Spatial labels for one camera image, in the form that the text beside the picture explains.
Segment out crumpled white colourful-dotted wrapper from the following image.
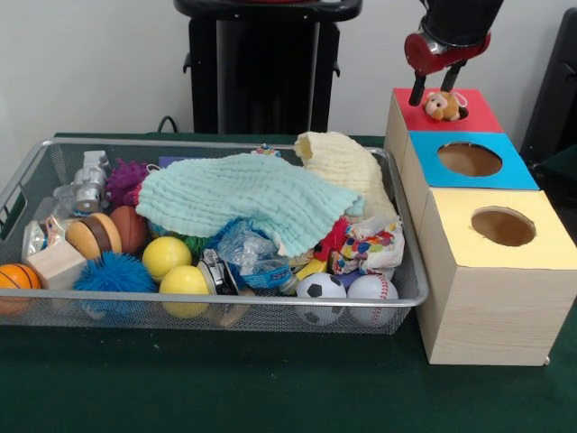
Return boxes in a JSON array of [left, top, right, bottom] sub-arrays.
[[328, 215, 406, 275]]

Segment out small orange basketball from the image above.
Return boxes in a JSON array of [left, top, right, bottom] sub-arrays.
[[0, 263, 42, 316]]

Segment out light blue muslin cloth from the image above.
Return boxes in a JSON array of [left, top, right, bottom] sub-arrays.
[[133, 152, 366, 258]]

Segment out black chair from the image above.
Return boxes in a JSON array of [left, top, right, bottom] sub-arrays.
[[520, 7, 577, 181]]

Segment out toy hamburger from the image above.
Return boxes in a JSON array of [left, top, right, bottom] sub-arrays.
[[65, 211, 124, 261]]

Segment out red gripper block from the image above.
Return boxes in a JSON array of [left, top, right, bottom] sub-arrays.
[[403, 30, 492, 107]]

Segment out small white baseball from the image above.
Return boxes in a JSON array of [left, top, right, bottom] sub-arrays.
[[346, 273, 400, 327]]

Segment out silver toy robot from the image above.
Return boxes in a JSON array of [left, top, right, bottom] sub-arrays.
[[52, 151, 112, 216]]

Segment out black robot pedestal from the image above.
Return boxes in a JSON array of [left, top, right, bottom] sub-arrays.
[[173, 0, 364, 135]]

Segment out cream muslin cloth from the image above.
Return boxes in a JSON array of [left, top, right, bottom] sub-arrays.
[[294, 131, 400, 218]]

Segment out small brown plush monkey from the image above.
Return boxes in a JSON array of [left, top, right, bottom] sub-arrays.
[[422, 89, 471, 123]]

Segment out yellow foam ball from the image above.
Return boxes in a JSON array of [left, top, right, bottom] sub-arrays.
[[158, 264, 212, 318], [142, 236, 193, 284]]

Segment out wooden box with three holes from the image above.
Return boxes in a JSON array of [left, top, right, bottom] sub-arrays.
[[384, 88, 577, 366]]

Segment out shallow wire mesh bin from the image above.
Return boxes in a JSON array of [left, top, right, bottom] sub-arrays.
[[0, 138, 429, 336]]

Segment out small soccer ball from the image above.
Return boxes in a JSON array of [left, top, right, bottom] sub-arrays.
[[296, 272, 348, 327]]

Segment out purple spiky rubber ball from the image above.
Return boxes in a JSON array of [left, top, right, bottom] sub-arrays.
[[106, 158, 152, 208]]

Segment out blue spiky rubber ball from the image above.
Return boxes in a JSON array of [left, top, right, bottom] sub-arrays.
[[71, 251, 158, 294]]

